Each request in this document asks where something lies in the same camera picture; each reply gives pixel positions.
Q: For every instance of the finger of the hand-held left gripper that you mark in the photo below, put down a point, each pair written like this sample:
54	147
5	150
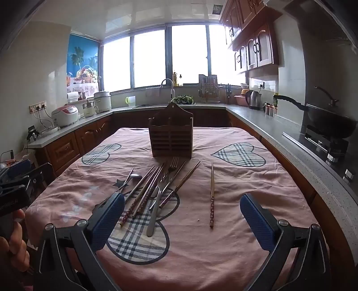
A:
42	179

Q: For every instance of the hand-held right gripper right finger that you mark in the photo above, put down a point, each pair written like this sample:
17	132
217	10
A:
257	223

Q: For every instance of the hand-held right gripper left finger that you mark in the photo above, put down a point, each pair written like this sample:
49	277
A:
107	221

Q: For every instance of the steel fork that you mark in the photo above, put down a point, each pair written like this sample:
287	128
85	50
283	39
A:
174	162
152	223

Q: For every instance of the steel chopstick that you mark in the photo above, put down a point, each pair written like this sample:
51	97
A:
131	171
139	183

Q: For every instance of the single patterned chopstick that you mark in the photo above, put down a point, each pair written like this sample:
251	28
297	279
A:
212	195

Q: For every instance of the small steel spoon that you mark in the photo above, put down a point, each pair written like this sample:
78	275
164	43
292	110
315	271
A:
137	176

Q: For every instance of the wooden utensil holder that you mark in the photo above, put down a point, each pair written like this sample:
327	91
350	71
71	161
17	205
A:
171	134

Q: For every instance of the person's left hand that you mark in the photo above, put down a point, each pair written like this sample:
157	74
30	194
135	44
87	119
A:
19	251

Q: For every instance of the wooden base cabinets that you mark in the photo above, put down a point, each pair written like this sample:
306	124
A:
64	151

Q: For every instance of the pink tablecloth with plaid hearts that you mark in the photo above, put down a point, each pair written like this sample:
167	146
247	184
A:
223	195

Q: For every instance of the small black clamp stand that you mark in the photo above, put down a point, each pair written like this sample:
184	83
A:
33	133

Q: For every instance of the white and red rice cooker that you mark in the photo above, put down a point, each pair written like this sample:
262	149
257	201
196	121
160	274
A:
65	116

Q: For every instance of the white electric health pot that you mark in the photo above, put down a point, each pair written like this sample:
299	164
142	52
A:
89	110

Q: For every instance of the paper towel roll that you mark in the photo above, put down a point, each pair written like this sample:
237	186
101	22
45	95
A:
73	98

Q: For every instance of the white slow cooker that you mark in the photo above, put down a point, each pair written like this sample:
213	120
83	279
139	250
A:
103	102

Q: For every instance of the grey speckled kitchen counter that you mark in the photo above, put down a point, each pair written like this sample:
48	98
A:
279	123

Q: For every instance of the gas stove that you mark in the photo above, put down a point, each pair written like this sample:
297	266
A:
321	140

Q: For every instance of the seasoning jar set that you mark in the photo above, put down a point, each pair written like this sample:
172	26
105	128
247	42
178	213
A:
270	109

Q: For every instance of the green and white pitcher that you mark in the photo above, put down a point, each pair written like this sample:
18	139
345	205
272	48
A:
131	100

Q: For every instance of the kitchen sink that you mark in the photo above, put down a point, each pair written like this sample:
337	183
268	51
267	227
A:
151	105

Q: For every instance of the stainless electric kettle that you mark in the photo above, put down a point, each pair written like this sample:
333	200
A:
254	100

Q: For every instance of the pink plastic basin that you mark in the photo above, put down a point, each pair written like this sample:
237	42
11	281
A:
240	100

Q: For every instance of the black wok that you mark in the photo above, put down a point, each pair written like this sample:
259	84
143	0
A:
330	120

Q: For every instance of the fruit print roller blind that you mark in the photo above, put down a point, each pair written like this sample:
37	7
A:
82	56

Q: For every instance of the orange bowl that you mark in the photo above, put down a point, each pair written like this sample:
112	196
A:
244	91

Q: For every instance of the pink dish rag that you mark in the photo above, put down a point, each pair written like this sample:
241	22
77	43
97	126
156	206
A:
153	91

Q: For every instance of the bowl of green vegetables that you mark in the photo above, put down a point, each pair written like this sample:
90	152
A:
181	99

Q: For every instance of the steel kitchen faucet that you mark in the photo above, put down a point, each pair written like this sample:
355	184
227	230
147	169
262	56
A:
172	92

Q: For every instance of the yellow oil bottle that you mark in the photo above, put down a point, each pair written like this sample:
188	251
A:
175	79

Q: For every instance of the kitchen window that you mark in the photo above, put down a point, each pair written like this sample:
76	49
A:
151	56

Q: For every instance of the range hood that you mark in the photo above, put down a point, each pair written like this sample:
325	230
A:
321	22

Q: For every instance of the wall socket strip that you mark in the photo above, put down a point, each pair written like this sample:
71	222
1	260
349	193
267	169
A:
37	107

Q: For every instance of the wooden wall cabinets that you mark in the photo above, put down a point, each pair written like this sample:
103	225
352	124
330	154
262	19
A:
265	47

